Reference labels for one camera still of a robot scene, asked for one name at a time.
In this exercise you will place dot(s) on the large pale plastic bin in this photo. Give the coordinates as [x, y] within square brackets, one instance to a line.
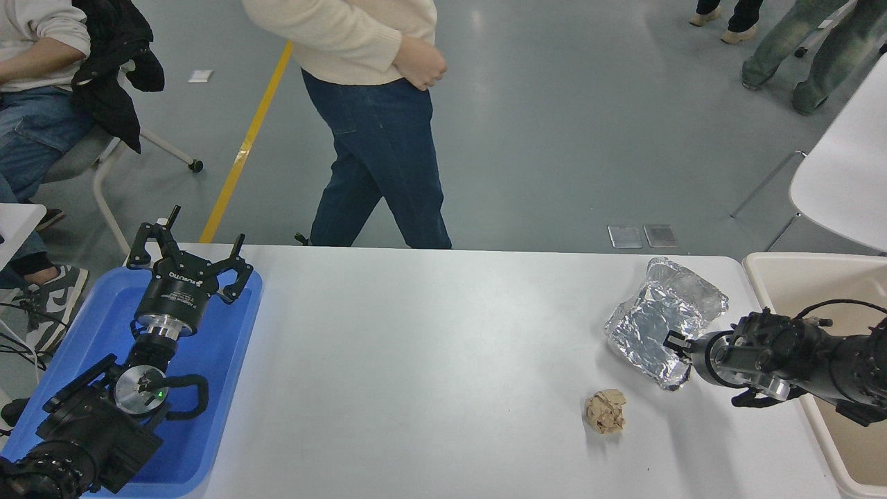
[776, 284]

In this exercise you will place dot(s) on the black jacket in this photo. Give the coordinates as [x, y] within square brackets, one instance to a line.
[111, 69]

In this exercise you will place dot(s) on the blue plastic tray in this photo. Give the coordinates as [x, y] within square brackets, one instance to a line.
[215, 360]

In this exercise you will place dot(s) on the crumpled tan paper ball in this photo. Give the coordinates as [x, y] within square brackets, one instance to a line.
[606, 412]

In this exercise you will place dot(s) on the clear floor plate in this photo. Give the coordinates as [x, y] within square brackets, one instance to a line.
[625, 236]
[661, 235]

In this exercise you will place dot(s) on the silver foil plate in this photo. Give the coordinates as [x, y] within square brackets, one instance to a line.
[651, 326]

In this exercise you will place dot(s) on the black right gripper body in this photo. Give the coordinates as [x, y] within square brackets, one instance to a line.
[724, 360]

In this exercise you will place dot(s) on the white chair base leg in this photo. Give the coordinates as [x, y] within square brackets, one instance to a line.
[828, 24]

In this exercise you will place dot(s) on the person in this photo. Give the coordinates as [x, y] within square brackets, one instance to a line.
[738, 28]
[374, 152]
[34, 132]
[824, 62]

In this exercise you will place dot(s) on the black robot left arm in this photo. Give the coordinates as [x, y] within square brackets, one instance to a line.
[90, 430]

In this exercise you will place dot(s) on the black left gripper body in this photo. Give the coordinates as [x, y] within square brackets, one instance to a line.
[177, 294]

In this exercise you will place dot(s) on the person's hand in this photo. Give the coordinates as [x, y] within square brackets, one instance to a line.
[421, 64]

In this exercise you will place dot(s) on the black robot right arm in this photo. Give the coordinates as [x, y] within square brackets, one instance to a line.
[818, 353]

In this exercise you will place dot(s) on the grey chair with white legs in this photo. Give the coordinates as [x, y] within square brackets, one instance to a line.
[83, 156]

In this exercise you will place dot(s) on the small white table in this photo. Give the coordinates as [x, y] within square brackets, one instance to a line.
[17, 225]

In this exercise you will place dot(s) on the white chair with metal legs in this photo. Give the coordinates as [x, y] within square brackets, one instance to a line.
[845, 180]

